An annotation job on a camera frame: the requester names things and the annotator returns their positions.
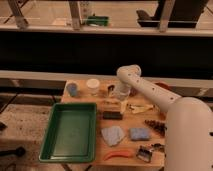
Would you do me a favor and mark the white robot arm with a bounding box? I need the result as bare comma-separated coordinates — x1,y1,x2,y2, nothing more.
115,65,213,171

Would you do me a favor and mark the yellow banana peel toy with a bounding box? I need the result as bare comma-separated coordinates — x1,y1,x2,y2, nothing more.
129,104,154,114

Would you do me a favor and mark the purple bowl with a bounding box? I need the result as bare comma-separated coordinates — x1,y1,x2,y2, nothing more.
130,88,138,97

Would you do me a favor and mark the black rectangular block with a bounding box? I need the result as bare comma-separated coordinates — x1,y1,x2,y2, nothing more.
103,111,123,120

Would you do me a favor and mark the small metal cup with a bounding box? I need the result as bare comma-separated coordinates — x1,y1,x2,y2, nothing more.
107,85,115,97

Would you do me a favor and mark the light blue cloth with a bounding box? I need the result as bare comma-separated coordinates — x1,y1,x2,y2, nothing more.
101,126,125,146

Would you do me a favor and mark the blue sponge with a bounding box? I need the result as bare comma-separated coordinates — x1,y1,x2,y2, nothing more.
129,128,150,141

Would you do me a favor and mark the white cup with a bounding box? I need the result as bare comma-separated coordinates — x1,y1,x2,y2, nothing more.
86,79,100,95

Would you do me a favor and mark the red-brown bowl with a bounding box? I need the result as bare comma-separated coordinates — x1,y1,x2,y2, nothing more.
155,82,171,90

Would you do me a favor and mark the bunch of dark grapes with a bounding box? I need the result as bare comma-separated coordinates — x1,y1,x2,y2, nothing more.
145,120,165,136

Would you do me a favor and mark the red chili pepper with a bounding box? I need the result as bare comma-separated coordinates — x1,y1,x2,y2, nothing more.
103,150,133,161

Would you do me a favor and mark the blue cup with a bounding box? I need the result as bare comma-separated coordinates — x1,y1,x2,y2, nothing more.
66,83,78,97

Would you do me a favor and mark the green plastic tray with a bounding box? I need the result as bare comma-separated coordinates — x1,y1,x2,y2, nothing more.
39,103,97,163

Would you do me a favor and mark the green box on shelf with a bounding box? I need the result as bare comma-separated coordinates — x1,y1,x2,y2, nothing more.
86,16,109,26

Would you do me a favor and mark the black machine on shelf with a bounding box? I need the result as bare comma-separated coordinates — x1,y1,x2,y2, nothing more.
136,0,209,28

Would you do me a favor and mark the black handled tool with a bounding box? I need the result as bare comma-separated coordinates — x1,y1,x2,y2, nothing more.
151,143,165,153

